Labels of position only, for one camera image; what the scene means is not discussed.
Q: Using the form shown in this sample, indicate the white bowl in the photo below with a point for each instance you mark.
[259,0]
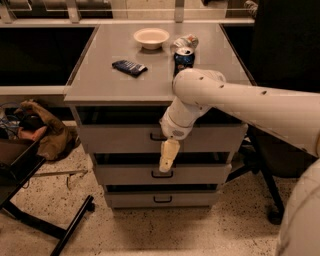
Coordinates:
[151,38]

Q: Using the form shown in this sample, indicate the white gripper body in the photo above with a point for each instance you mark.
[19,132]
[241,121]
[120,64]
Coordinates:
[172,130]

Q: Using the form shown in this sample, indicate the blue soda can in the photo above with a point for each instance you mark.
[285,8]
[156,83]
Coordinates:
[184,57]

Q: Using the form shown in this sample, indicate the brown cloth bag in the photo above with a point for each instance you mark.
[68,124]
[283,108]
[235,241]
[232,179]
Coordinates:
[55,140]

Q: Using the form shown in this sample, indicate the black office chair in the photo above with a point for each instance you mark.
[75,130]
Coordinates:
[282,50]

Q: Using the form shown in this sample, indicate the grey middle drawer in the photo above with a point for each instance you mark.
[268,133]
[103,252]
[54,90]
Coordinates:
[149,174]

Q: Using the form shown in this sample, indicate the grey top drawer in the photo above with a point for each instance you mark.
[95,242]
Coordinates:
[148,138]

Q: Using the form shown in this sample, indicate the metal shelf rail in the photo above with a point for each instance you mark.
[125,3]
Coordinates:
[53,13]

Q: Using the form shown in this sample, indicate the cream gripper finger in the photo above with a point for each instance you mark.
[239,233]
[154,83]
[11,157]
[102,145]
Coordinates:
[169,151]

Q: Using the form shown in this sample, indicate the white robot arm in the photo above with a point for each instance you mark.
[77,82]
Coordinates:
[291,116]

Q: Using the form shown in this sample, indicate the grey drawer cabinet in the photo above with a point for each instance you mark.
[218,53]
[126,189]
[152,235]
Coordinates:
[102,95]

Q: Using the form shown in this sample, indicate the dark blue snack packet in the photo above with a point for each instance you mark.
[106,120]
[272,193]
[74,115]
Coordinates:
[130,68]

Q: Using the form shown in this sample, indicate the crumpled silver snack bag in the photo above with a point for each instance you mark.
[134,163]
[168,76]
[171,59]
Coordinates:
[189,40]

